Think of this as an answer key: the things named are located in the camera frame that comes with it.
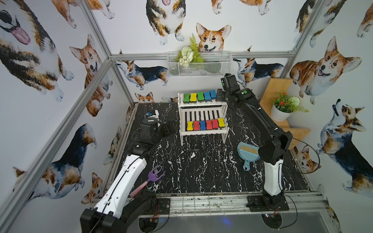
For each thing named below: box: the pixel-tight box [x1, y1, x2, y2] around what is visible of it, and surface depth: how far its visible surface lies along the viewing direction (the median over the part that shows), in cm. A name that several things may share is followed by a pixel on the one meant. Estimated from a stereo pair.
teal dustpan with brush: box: [237, 141, 261, 172], surface depth 92 cm
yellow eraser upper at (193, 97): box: [189, 93, 197, 102], surface depth 86 cm
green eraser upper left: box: [183, 93, 190, 102], surface depth 86 cm
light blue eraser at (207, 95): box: [203, 91, 212, 101], surface depth 87 cm
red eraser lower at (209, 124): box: [205, 119, 213, 131], surface depth 90 cm
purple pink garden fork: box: [130, 166, 166, 198], surface depth 85 cm
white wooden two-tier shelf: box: [177, 92, 230, 147], surface depth 92 cm
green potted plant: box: [271, 91, 310, 113], surface depth 92 cm
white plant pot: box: [270, 103, 293, 123], surface depth 96 cm
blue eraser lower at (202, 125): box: [200, 120, 206, 131], surface depth 91 cm
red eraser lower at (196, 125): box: [193, 120, 200, 131], surface depth 92 cm
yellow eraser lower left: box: [186, 121, 194, 131], surface depth 91 cm
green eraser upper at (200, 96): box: [197, 91, 205, 101], surface depth 86 cm
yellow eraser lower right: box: [217, 117, 226, 128], surface depth 92 cm
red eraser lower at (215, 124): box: [211, 118, 219, 131], surface depth 91 cm
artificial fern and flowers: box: [174, 33, 204, 68], surface depth 82 cm
